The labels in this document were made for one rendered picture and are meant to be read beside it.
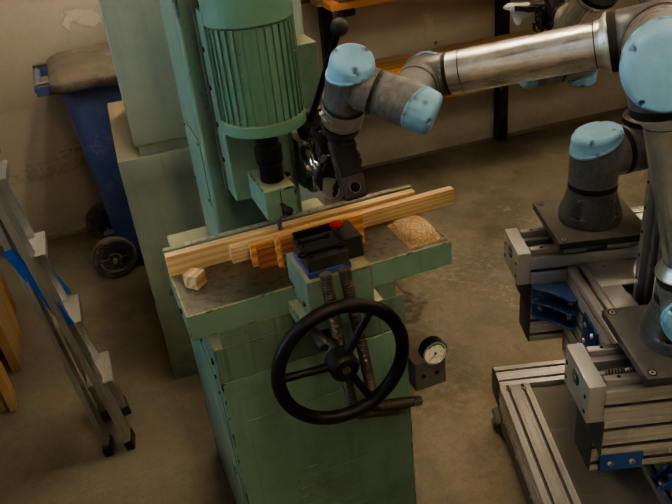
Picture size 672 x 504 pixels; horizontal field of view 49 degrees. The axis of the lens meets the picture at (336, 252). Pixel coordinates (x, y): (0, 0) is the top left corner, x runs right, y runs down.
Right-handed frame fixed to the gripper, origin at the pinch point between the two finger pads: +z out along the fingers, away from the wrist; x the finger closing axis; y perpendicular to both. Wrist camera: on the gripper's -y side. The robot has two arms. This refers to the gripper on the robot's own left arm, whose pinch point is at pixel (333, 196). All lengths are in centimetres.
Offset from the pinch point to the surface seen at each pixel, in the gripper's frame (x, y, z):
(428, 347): -17.7, -24.3, 32.0
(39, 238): 63, 58, 74
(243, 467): 27, -31, 55
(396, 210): -20.9, 6.8, 22.3
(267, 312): 16.3, -10.7, 20.7
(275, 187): 8.0, 11.3, 8.6
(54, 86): 50, 151, 107
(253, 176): 10.6, 18.3, 12.8
